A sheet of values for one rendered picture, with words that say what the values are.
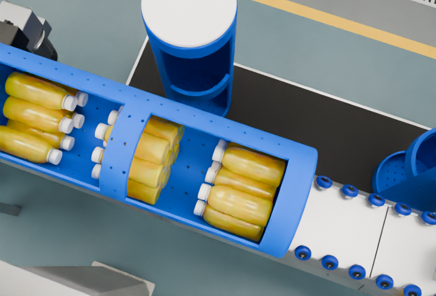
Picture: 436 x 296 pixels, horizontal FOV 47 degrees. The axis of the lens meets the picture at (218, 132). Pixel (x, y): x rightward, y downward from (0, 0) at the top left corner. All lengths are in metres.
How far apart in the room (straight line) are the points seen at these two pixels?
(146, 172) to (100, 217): 1.19
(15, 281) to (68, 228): 1.19
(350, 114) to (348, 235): 1.00
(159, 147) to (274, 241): 0.35
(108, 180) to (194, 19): 0.55
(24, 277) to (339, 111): 1.58
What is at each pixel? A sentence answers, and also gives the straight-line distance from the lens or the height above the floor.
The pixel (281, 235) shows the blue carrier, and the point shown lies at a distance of 1.15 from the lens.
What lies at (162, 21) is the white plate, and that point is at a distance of 1.47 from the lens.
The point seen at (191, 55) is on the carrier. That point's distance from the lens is 1.48.
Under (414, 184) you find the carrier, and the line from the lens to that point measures 1.89.
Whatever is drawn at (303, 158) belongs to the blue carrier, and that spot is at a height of 1.21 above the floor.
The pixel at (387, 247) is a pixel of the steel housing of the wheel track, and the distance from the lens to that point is 1.48.
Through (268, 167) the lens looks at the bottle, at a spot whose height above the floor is 1.13.
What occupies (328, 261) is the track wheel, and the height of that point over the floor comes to 0.97.
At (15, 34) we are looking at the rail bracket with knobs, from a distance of 1.60.
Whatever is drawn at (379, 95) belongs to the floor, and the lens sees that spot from 2.60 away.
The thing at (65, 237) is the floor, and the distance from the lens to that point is 2.44.
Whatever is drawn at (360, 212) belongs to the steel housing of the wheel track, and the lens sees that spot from 1.47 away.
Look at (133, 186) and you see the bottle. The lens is 1.29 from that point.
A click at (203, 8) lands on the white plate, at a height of 1.04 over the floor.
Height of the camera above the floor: 2.33
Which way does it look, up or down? 75 degrees down
